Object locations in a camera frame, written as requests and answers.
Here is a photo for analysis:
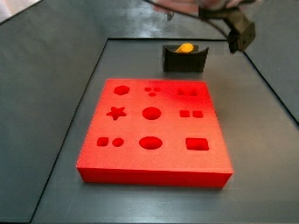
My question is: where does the dark grey cradle fixture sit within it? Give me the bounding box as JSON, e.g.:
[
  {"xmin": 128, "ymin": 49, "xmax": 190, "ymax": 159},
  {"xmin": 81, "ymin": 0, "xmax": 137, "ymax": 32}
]
[{"xmin": 163, "ymin": 45, "xmax": 210, "ymax": 72}]

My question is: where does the red foam shape board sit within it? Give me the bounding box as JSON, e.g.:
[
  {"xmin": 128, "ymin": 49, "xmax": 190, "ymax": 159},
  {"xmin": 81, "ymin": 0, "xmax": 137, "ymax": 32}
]
[{"xmin": 76, "ymin": 79, "xmax": 234, "ymax": 188}]

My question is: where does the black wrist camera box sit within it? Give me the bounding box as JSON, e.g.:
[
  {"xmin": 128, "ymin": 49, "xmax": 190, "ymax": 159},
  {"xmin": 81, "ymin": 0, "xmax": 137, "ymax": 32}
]
[{"xmin": 200, "ymin": 8, "xmax": 256, "ymax": 53}]

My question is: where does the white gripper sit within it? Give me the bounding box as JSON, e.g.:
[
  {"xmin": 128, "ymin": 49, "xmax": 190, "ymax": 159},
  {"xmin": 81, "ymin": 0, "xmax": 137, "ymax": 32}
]
[{"xmin": 150, "ymin": 0, "xmax": 258, "ymax": 15}]

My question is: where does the black cable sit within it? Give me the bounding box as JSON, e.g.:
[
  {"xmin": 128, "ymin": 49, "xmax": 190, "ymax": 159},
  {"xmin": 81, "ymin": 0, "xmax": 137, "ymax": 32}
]
[{"xmin": 144, "ymin": 0, "xmax": 231, "ymax": 39}]

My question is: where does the yellow oval cylinder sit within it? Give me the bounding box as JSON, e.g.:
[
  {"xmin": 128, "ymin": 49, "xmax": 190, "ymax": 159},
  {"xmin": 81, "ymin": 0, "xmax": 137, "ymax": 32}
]
[{"xmin": 175, "ymin": 43, "xmax": 194, "ymax": 53}]

